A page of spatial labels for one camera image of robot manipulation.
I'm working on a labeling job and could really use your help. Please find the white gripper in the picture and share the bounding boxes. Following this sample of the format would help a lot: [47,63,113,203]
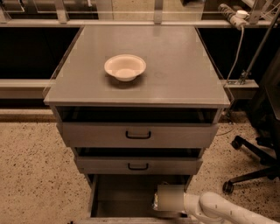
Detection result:
[157,185,184,212]

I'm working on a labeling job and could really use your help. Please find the silver blue redbull can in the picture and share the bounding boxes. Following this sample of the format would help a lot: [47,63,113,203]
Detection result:
[152,192,158,211]

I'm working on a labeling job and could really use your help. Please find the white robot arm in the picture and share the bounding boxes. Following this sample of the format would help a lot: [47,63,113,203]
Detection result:
[152,185,280,224]

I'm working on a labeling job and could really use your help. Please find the grey bottom drawer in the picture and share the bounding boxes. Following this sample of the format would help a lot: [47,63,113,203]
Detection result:
[77,175,198,224]

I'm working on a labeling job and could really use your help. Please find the grey drawer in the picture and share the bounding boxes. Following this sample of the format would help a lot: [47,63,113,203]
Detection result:
[75,148,202,175]
[77,175,198,224]
[58,106,218,148]

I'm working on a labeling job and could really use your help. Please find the grey middle drawer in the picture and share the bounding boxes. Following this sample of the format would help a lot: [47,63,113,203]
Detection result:
[75,148,202,175]

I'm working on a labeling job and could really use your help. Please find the grey drawer cabinet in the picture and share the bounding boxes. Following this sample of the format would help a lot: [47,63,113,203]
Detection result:
[43,24,231,224]

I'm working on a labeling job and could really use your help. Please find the grey top drawer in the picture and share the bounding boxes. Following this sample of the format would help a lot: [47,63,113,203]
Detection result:
[58,106,218,148]

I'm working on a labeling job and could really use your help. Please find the black office chair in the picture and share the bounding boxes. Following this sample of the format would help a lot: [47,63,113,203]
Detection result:
[222,50,280,194]

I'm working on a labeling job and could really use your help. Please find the white paper bowl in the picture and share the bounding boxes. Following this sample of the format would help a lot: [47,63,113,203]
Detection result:
[104,54,146,81]

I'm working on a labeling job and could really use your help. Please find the metal clamp pole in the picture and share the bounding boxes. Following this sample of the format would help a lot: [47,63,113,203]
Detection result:
[234,8,280,85]

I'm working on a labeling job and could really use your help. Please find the white power strip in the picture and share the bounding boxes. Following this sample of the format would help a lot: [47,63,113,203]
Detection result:
[218,3,249,30]

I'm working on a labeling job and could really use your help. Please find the white power cable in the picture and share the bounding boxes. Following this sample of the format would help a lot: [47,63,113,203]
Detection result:
[226,25,246,84]

